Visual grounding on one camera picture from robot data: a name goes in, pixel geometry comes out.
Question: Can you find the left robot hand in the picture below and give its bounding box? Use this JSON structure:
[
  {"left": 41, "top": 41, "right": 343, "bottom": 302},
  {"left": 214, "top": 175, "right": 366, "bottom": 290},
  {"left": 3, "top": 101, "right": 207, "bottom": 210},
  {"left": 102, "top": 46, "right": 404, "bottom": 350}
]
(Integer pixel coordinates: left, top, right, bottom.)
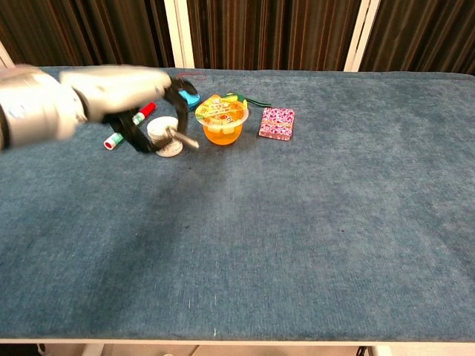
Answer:
[{"left": 59, "top": 65, "right": 200, "bottom": 154}]

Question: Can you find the silver metal bolt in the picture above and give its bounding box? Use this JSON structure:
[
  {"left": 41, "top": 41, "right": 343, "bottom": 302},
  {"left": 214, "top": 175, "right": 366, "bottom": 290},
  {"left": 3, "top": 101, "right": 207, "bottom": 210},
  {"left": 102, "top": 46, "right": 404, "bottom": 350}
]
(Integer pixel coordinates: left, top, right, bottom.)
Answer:
[{"left": 166, "top": 126, "right": 200, "bottom": 150}]

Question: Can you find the red capped white marker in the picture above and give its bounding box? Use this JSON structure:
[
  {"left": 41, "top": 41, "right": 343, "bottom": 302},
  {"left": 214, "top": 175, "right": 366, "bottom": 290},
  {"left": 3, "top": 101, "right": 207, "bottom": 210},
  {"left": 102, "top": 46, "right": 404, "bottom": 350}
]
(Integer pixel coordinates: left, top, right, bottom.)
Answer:
[{"left": 103, "top": 102, "right": 157, "bottom": 151}]

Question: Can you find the white plastic jar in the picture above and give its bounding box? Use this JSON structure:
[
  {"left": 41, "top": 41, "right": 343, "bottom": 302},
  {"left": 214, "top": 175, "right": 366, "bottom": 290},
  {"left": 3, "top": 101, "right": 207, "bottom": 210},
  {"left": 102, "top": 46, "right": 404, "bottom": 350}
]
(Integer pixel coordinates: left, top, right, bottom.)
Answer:
[{"left": 146, "top": 116, "right": 184, "bottom": 159}]

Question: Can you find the blue round plastic disc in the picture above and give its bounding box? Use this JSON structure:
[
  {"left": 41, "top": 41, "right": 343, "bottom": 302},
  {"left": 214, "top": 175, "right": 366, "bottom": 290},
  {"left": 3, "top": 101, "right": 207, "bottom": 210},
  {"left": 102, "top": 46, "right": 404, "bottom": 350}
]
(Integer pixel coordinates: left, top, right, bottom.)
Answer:
[{"left": 177, "top": 88, "right": 202, "bottom": 113}]

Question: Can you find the orange jelly cup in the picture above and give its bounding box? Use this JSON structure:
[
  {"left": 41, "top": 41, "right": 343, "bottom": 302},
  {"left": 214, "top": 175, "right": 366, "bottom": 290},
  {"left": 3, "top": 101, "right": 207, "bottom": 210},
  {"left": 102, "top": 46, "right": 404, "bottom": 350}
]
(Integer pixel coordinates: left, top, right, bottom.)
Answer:
[{"left": 194, "top": 92, "right": 250, "bottom": 147}]

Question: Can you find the pink patterned small box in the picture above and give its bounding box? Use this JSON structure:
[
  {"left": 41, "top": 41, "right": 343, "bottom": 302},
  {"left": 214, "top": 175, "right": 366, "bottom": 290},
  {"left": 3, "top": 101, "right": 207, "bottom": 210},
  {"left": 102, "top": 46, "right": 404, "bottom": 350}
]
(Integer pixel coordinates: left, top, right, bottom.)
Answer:
[{"left": 258, "top": 107, "right": 296, "bottom": 142}]

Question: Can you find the dark brown curtain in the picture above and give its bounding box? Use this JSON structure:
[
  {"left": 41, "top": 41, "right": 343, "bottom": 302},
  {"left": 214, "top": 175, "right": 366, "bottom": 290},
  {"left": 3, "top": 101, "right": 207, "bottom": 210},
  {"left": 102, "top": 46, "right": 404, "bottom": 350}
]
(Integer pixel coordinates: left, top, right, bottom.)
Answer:
[{"left": 0, "top": 0, "right": 475, "bottom": 76}]

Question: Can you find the blue table cloth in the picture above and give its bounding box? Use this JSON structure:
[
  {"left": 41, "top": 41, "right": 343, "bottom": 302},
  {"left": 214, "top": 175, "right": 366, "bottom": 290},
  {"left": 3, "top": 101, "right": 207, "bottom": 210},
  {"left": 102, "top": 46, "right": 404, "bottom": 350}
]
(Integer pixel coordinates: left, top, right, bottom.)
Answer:
[{"left": 0, "top": 66, "right": 475, "bottom": 343}]

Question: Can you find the white frame post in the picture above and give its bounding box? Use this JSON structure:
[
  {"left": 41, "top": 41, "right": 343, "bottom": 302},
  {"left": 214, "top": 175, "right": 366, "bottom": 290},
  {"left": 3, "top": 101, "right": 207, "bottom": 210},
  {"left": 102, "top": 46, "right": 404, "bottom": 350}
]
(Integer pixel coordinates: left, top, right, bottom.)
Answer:
[
  {"left": 163, "top": 0, "right": 196, "bottom": 69},
  {"left": 0, "top": 40, "right": 16, "bottom": 70},
  {"left": 343, "top": 0, "right": 382, "bottom": 73}
]

